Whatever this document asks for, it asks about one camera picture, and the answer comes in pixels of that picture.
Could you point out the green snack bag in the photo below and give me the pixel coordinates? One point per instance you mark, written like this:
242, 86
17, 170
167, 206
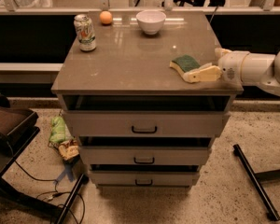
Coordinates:
57, 134

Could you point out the top drawer with black handle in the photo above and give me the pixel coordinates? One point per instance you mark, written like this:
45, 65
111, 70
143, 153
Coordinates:
146, 124

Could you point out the green and yellow sponge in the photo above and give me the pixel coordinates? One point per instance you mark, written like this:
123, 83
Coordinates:
187, 67

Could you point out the white green soda can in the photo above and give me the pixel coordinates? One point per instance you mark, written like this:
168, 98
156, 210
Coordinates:
85, 32

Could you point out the brown seat on stand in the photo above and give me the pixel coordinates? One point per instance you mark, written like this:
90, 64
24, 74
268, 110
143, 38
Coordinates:
14, 122

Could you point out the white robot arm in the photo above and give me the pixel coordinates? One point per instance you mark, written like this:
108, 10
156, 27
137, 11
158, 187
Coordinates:
260, 70

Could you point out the white bowl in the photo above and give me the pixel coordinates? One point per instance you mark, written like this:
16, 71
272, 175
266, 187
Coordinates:
150, 21

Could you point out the orange fruit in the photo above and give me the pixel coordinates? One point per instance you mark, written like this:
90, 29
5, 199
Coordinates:
106, 17

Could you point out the drawer with black handle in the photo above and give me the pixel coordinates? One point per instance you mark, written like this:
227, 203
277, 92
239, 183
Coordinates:
146, 124
144, 155
171, 179

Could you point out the brown snack bag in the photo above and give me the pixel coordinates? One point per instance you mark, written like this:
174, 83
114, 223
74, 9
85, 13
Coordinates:
68, 149

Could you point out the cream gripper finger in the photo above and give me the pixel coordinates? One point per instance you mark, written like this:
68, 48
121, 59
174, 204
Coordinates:
220, 52
207, 74

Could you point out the grey drawer cabinet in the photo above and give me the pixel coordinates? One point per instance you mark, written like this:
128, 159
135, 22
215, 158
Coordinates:
130, 72

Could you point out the bottom drawer with black handle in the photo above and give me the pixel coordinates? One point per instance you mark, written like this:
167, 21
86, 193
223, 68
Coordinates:
171, 179

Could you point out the black stand with legs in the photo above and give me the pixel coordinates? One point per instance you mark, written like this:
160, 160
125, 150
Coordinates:
32, 176

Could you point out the black metal floor leg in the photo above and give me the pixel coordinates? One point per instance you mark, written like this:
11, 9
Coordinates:
257, 180

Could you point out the middle drawer with black handle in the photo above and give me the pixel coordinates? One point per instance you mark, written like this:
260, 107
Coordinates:
144, 155

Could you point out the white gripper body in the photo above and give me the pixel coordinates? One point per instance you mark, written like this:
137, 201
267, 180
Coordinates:
231, 66

